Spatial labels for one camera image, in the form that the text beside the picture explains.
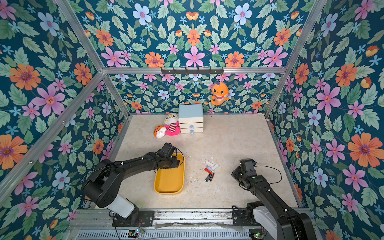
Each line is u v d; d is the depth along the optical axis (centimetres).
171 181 87
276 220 44
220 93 98
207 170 90
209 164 93
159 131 102
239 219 73
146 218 74
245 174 66
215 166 91
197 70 91
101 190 45
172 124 105
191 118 99
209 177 86
